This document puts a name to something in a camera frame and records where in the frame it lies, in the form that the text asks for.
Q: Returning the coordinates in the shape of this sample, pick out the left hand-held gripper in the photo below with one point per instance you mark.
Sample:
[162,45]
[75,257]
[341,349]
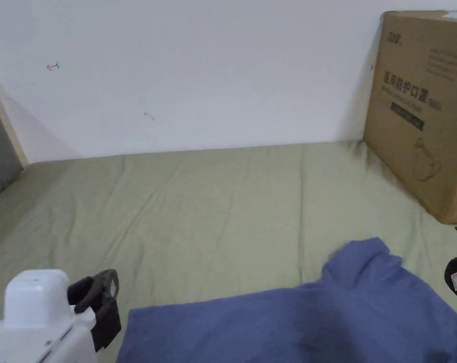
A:
[35,321]

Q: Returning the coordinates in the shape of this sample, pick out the blue shirt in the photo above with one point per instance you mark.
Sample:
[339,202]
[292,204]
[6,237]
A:
[308,325]

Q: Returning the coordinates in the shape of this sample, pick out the brown cardboard carton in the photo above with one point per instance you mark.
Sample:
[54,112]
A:
[414,159]

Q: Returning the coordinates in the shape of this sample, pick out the bed with pale green sheet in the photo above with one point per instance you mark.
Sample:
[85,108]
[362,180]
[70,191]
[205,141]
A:
[213,211]

